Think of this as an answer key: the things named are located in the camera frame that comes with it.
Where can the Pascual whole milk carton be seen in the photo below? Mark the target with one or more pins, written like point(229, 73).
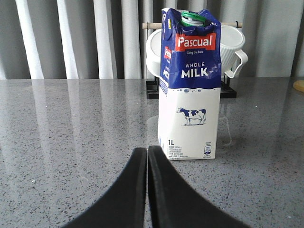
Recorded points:
point(190, 85)

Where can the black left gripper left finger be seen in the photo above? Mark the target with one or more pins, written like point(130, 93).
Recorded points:
point(123, 204)

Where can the smooth white mug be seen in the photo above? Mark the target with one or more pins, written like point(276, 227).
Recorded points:
point(153, 53)

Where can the wooden mug tree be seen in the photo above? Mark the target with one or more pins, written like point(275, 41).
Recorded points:
point(299, 85)

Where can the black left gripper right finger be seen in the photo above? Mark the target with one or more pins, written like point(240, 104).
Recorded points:
point(175, 204)

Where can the ribbed white mug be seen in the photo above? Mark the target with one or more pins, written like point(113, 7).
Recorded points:
point(233, 58)

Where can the grey pleated curtain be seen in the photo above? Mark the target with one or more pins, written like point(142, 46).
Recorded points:
point(78, 39)

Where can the black wire mug rack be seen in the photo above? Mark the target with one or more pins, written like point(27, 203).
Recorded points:
point(152, 86)

